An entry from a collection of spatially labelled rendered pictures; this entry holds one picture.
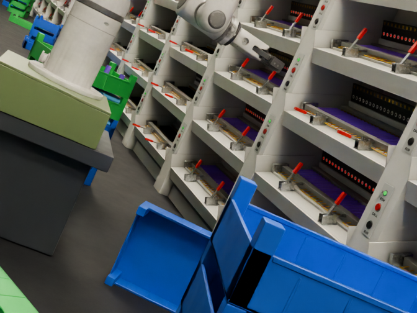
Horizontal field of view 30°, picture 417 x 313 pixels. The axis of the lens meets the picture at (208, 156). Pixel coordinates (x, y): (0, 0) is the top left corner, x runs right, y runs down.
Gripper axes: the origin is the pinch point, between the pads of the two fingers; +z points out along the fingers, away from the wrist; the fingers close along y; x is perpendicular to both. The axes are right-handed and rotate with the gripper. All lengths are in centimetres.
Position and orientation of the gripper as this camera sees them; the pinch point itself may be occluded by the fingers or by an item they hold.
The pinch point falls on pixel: (273, 63)
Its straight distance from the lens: 217.9
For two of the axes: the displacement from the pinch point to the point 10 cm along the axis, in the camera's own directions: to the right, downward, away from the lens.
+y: -2.9, -2.7, 9.2
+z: 7.8, 4.9, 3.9
